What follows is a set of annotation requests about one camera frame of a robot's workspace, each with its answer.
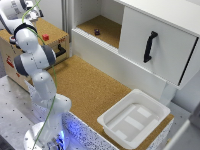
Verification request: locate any white cabinet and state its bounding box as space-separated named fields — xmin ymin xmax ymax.
xmin=70 ymin=0 xmax=200 ymax=108

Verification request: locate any purple block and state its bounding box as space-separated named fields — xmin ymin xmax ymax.
xmin=93 ymin=28 xmax=101 ymax=36

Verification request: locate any white plastic box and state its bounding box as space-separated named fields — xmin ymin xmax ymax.
xmin=96 ymin=88 xmax=172 ymax=150

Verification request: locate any wooden drawer box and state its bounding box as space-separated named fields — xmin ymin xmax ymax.
xmin=0 ymin=17 xmax=71 ymax=92

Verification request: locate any white sliding door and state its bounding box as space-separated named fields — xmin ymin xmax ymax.
xmin=118 ymin=5 xmax=200 ymax=87

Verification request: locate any black drawer handle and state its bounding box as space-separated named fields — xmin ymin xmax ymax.
xmin=53 ymin=43 xmax=67 ymax=58

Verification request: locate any green cable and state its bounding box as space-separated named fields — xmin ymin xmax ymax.
xmin=21 ymin=0 xmax=59 ymax=150

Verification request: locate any black door handle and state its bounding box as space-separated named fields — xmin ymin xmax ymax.
xmin=143 ymin=30 xmax=159 ymax=64

